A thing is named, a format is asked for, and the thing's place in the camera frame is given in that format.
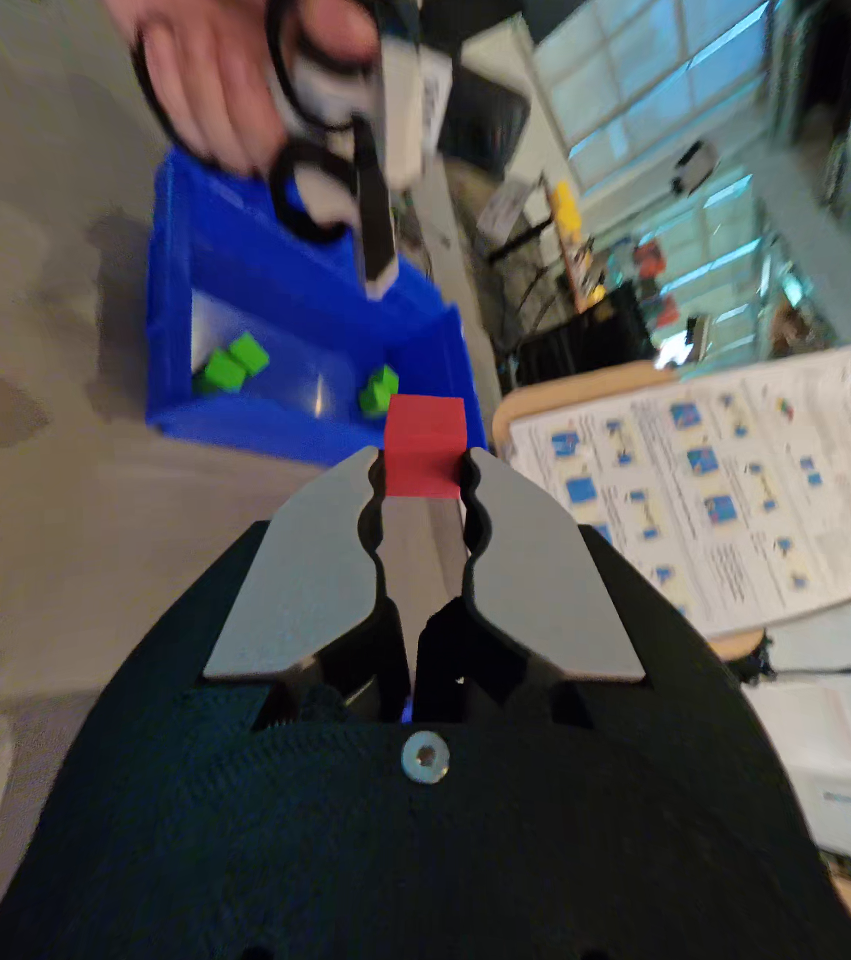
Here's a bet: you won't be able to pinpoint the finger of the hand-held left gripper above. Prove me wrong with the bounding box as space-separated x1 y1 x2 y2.
354 120 400 301
376 37 428 190

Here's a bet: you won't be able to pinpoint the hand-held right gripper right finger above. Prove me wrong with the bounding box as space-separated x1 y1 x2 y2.
464 447 648 682

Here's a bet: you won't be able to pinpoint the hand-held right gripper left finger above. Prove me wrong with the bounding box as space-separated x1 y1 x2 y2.
202 447 385 680

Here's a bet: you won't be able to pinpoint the blue plastic bin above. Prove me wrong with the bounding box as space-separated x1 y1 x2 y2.
144 146 488 468

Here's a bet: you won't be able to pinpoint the red wooden cube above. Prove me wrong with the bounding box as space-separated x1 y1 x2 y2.
384 396 468 500

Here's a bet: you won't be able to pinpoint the person's left hand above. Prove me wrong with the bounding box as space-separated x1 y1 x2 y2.
106 0 378 177

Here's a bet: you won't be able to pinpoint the laminated picture sheet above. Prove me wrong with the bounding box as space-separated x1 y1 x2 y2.
478 180 532 237

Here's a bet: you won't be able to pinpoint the yellow storage bin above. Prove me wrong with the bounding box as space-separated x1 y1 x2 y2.
549 180 584 245

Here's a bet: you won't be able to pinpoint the printed instruction sheet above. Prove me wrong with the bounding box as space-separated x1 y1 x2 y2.
508 348 851 639

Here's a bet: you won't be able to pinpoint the instruction sheet on wooden board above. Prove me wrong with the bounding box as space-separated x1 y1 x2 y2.
491 360 851 661

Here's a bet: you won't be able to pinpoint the red storage bins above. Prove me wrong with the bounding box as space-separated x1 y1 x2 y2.
631 240 682 331

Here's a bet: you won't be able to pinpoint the studio light panel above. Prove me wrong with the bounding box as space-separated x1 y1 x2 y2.
671 141 719 198

